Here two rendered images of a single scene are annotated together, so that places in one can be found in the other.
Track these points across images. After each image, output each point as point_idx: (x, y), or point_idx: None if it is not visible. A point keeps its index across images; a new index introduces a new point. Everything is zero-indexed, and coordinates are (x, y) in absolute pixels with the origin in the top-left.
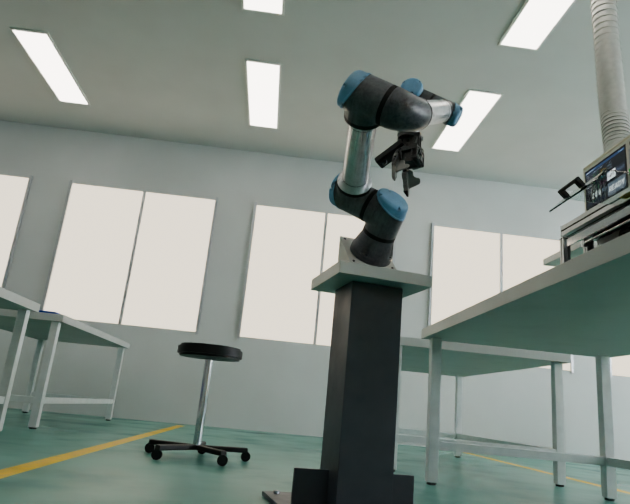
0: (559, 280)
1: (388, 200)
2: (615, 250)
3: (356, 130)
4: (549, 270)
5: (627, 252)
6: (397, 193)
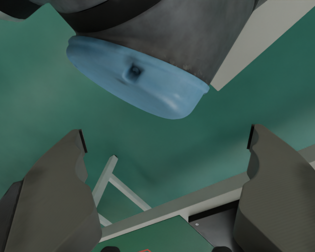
0: (185, 195)
1: (94, 82)
2: (129, 220)
3: None
4: (200, 201)
5: (123, 219)
6: (161, 104)
